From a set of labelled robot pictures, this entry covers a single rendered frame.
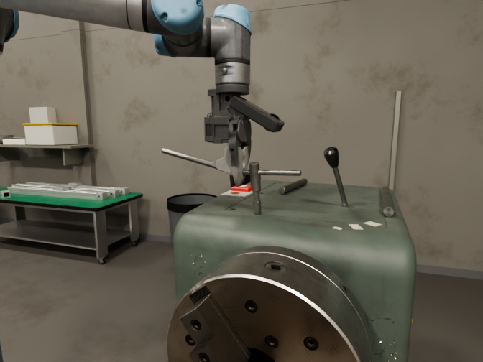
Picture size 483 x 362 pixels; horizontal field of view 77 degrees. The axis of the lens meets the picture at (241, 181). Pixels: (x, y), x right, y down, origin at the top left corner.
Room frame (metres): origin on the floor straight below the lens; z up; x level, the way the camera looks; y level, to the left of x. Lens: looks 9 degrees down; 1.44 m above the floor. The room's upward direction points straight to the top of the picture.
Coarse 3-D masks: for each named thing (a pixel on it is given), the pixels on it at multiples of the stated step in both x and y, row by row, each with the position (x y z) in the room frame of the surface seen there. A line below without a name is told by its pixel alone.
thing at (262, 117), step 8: (232, 104) 0.64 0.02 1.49; (240, 104) 0.63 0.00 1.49; (248, 104) 0.63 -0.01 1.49; (240, 112) 0.63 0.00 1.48; (248, 112) 0.63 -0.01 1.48; (256, 112) 0.62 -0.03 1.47; (264, 112) 0.63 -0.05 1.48; (256, 120) 0.62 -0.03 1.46; (264, 120) 0.61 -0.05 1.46; (272, 120) 0.61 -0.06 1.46; (280, 120) 0.63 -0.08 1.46; (264, 128) 0.63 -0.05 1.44; (272, 128) 0.61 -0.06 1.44; (280, 128) 0.63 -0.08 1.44
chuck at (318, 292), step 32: (256, 256) 0.47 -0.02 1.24; (192, 288) 0.46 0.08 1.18; (224, 288) 0.41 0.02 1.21; (256, 288) 0.39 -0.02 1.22; (288, 288) 0.38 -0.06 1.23; (320, 288) 0.40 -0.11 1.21; (256, 320) 0.39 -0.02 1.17; (288, 320) 0.37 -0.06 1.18; (320, 320) 0.36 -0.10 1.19; (352, 320) 0.39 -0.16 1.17; (288, 352) 0.37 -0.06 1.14; (320, 352) 0.36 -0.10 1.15; (352, 352) 0.34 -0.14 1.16
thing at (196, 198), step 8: (168, 200) 3.30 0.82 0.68; (176, 200) 3.44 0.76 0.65; (184, 200) 3.51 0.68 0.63; (192, 200) 3.55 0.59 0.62; (200, 200) 3.55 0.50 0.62; (208, 200) 3.51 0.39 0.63; (168, 208) 3.11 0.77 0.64; (176, 208) 3.02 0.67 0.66; (184, 208) 2.99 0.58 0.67; (192, 208) 2.99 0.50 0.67; (176, 216) 3.04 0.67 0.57; (176, 224) 3.05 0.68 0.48
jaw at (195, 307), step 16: (208, 304) 0.40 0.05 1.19; (192, 320) 0.39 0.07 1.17; (208, 320) 0.38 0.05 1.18; (224, 320) 0.40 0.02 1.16; (192, 336) 0.39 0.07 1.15; (208, 336) 0.38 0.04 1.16; (224, 336) 0.38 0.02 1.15; (192, 352) 0.37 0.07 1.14; (208, 352) 0.35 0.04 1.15; (224, 352) 0.36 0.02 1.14; (240, 352) 0.38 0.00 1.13
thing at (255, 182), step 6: (252, 162) 0.65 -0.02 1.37; (258, 162) 0.64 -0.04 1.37; (252, 168) 0.64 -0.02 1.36; (258, 168) 0.64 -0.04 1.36; (252, 174) 0.64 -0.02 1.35; (252, 180) 0.64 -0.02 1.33; (258, 180) 0.64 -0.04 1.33; (252, 186) 0.64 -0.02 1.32; (258, 186) 0.64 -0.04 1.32; (258, 192) 0.65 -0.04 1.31; (258, 198) 0.65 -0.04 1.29; (258, 204) 0.65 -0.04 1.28; (258, 210) 0.65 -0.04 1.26
